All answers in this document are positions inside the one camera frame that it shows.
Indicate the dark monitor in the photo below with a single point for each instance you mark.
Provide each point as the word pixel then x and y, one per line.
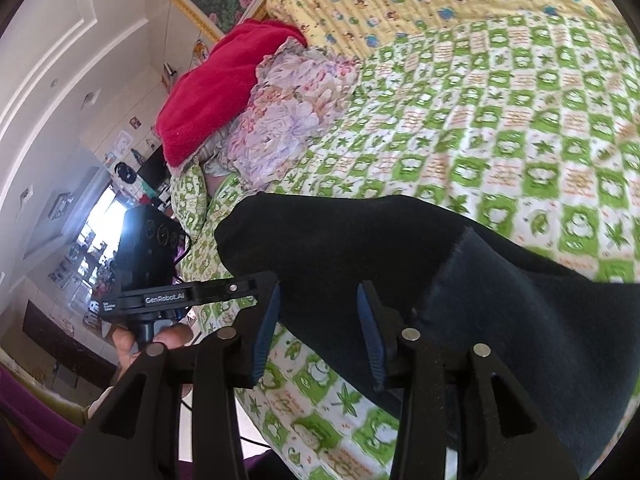
pixel 152 170

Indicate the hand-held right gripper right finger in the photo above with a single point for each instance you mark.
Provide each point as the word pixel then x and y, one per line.
pixel 371 332

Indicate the purple cloth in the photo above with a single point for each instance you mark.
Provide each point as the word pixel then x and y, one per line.
pixel 35 410

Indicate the person's left hand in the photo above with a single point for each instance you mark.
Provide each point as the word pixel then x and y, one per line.
pixel 172 336

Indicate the pink floral cloth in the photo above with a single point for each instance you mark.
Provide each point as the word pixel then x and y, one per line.
pixel 285 125

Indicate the yellow printed quilt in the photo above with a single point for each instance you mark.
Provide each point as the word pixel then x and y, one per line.
pixel 400 0

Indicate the dark wooden cabinet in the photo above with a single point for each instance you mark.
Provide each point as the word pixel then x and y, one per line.
pixel 65 345

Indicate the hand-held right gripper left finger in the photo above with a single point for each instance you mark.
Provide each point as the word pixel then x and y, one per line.
pixel 261 332

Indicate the black pants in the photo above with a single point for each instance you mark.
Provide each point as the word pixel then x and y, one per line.
pixel 350 245

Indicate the red towel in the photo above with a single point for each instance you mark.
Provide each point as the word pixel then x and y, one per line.
pixel 210 85

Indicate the green checkered bedsheet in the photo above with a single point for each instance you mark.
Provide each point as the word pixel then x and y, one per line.
pixel 500 135

